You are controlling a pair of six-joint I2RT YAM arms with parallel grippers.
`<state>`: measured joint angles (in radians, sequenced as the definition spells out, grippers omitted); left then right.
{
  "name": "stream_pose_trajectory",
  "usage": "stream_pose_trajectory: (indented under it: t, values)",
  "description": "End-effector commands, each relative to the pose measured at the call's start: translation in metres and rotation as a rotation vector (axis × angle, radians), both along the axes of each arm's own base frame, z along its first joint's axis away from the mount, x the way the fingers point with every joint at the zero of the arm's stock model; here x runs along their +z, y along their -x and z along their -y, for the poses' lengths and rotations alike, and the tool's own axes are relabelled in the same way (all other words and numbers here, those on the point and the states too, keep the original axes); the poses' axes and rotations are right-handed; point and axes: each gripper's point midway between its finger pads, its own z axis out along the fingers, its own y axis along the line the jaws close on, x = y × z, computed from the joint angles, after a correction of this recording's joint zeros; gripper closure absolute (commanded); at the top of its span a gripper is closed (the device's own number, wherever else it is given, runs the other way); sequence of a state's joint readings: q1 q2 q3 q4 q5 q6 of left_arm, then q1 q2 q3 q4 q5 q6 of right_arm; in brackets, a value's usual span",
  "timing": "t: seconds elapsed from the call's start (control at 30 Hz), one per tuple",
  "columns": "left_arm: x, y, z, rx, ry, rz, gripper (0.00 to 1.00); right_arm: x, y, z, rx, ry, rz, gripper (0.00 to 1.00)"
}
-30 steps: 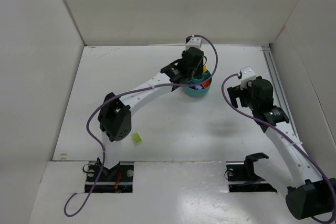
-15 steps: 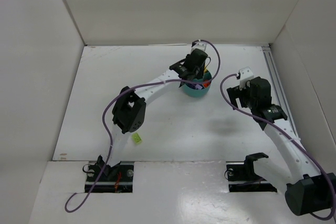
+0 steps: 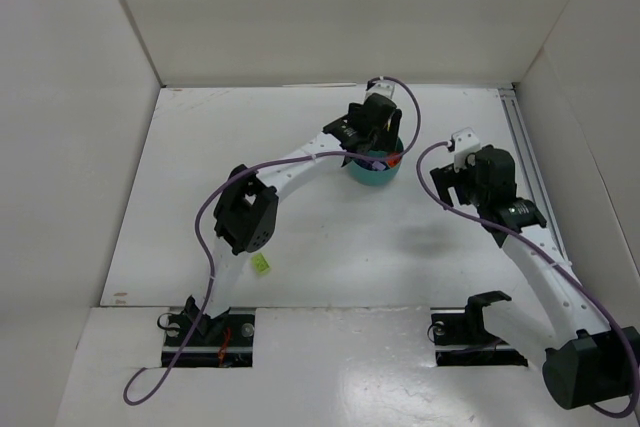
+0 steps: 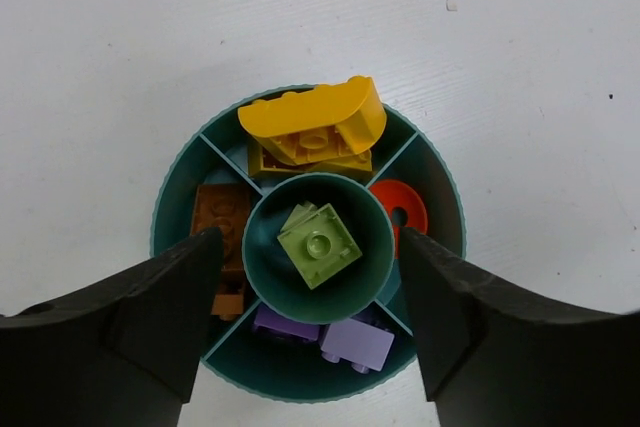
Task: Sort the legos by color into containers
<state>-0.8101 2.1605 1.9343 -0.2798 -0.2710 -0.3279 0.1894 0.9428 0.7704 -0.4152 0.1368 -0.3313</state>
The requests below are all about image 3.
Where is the purple printed lego tile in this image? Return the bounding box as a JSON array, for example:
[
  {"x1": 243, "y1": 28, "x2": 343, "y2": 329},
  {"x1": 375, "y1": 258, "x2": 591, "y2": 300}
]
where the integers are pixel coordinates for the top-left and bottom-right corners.
[{"x1": 364, "y1": 161, "x2": 388, "y2": 172}]

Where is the orange lego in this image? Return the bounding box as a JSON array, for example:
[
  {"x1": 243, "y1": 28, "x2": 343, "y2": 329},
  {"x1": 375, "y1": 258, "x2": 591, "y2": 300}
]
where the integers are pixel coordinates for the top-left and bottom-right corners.
[{"x1": 387, "y1": 155, "x2": 402, "y2": 168}]

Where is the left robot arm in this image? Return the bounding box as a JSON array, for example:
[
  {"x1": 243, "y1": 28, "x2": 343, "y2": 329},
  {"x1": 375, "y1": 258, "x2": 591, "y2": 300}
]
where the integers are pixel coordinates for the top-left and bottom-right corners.
[{"x1": 184, "y1": 78, "x2": 406, "y2": 336}]

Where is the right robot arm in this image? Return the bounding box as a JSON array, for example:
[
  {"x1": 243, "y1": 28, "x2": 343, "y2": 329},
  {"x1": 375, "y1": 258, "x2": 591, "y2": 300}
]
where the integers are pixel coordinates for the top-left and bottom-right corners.
[{"x1": 418, "y1": 136, "x2": 639, "y2": 419}]

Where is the teal divided round container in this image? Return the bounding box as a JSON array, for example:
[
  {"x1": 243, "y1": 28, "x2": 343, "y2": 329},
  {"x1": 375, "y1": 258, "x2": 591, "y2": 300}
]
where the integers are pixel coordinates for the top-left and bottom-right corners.
[{"x1": 346, "y1": 138, "x2": 404, "y2": 187}]

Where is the lime green lego brick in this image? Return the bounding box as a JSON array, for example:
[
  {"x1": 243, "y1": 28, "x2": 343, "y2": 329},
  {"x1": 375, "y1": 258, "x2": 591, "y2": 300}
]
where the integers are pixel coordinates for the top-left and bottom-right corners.
[{"x1": 251, "y1": 253, "x2": 271, "y2": 276}]

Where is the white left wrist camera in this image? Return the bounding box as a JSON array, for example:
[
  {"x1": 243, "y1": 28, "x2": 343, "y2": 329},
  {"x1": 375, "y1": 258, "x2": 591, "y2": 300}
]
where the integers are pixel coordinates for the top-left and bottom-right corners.
[{"x1": 364, "y1": 77, "x2": 395, "y2": 100}]

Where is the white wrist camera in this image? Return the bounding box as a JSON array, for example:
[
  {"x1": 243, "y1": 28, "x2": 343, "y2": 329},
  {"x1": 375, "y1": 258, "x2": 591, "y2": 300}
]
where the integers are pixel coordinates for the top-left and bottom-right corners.
[
  {"x1": 448, "y1": 127, "x2": 481, "y2": 172},
  {"x1": 364, "y1": 77, "x2": 395, "y2": 100}
]

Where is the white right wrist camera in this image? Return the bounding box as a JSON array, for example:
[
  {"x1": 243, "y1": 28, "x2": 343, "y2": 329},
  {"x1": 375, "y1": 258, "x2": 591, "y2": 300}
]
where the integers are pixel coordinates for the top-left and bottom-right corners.
[{"x1": 448, "y1": 127, "x2": 481, "y2": 172}]

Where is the aluminium rail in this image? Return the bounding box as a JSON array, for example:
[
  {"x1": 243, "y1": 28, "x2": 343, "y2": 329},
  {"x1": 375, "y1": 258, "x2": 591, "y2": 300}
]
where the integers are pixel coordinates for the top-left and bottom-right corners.
[{"x1": 498, "y1": 88, "x2": 565, "y2": 253}]

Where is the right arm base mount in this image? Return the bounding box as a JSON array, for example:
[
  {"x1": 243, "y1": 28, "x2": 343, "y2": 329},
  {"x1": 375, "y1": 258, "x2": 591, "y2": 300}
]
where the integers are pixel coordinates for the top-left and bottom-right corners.
[{"x1": 427, "y1": 291, "x2": 528, "y2": 367}]

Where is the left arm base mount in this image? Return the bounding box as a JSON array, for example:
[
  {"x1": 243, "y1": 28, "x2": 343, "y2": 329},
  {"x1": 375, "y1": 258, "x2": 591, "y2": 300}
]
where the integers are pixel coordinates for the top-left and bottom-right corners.
[{"x1": 156, "y1": 298, "x2": 256, "y2": 368}]

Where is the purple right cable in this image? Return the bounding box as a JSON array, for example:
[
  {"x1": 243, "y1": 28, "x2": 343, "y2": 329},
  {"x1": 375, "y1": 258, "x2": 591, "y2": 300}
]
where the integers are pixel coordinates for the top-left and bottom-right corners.
[{"x1": 416, "y1": 142, "x2": 640, "y2": 418}]

